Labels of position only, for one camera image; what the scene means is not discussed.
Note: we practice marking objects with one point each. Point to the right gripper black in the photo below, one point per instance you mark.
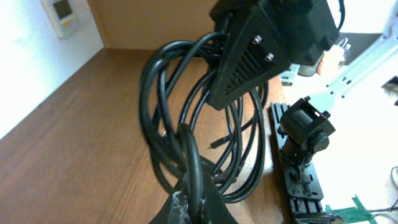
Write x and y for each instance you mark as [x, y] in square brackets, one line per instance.
[263, 38]

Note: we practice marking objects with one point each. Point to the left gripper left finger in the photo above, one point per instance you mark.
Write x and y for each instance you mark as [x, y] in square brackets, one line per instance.
[175, 209]

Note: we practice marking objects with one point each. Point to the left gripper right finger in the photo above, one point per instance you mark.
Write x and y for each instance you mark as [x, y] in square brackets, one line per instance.
[213, 209]

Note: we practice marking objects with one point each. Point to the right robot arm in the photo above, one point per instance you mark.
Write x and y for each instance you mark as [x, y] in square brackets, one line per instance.
[383, 49]

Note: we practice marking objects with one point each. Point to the white wall thermostat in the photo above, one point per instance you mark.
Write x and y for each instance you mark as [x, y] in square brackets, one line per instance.
[62, 16]

